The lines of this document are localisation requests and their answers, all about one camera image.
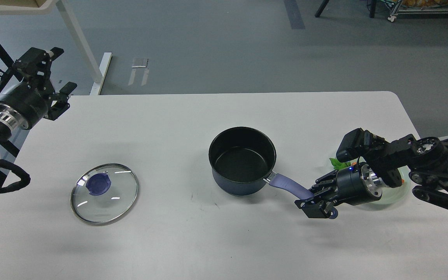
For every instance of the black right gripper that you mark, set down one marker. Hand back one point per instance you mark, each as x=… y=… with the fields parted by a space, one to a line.
x=355 y=185

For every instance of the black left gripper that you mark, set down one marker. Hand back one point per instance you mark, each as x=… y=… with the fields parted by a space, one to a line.
x=24 y=105

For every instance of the dark blue saucepan purple handle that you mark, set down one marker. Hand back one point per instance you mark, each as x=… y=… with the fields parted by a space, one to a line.
x=243 y=160

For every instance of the glass pot lid purple knob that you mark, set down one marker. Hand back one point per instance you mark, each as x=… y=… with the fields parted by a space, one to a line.
x=104 y=194

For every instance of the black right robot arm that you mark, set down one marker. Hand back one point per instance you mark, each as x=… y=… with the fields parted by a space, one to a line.
x=426 y=158

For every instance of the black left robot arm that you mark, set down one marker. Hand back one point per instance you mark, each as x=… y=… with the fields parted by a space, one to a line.
x=5 y=142

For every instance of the orange toy carrot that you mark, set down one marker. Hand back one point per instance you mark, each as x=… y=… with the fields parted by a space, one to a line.
x=338 y=165

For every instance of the translucent green plate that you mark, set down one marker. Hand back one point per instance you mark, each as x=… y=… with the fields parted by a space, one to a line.
x=387 y=196

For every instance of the metal wheeled cart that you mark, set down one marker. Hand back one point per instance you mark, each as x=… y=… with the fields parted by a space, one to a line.
x=413 y=7

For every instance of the white table frame leg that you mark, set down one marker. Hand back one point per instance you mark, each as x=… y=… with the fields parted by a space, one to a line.
x=98 y=71

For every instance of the white floor bracket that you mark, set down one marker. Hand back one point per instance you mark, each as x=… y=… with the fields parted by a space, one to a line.
x=139 y=71

